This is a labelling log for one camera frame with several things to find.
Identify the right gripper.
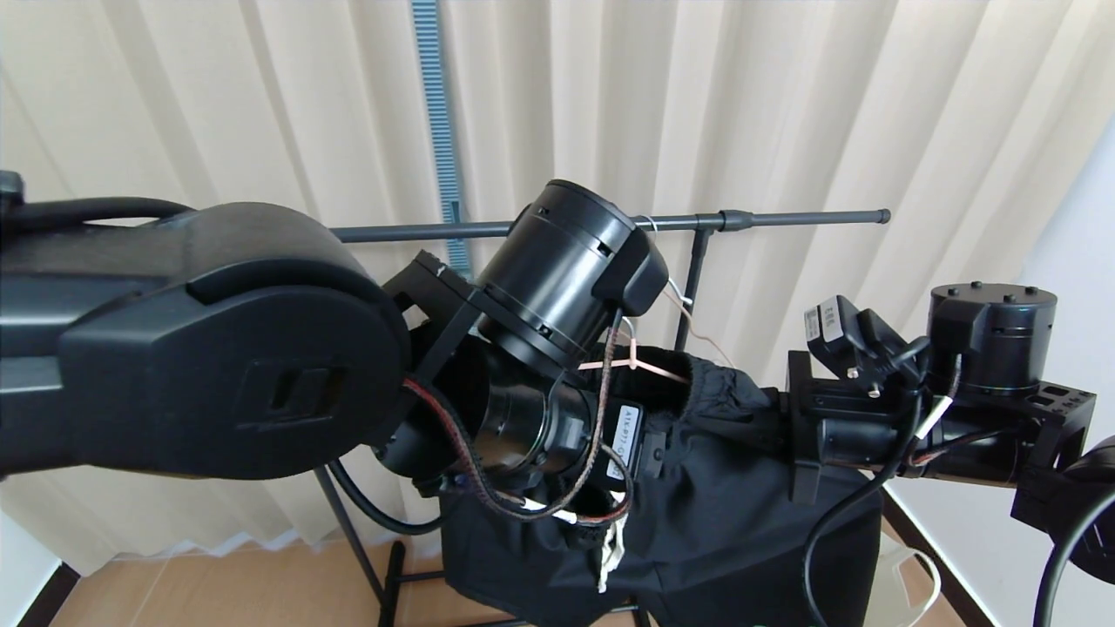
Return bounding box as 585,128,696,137
784,351,926,508

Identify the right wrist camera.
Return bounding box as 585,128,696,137
803,296,933,399

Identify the black garment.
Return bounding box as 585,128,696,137
440,347,882,627

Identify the black cable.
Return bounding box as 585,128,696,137
327,457,447,537
801,340,1115,627

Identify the pink clothes hanger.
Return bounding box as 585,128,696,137
579,335,691,384
640,216,741,368

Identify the black clothes rack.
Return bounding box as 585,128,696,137
314,207,891,627

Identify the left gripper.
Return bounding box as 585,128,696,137
375,344,612,516

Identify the white laundry basket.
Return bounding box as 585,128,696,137
862,531,943,627

